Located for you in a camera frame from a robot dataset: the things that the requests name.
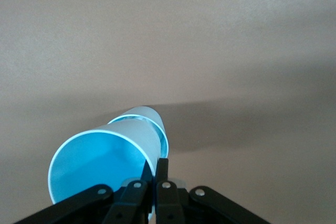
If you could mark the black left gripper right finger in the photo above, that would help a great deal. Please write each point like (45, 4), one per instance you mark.
(168, 203)

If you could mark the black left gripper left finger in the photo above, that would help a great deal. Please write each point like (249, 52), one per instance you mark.
(65, 208)

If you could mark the blue plastic cup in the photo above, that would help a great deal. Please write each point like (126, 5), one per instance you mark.
(86, 161)
(149, 113)

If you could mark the brown table cover cloth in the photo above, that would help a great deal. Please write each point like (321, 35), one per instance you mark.
(183, 37)

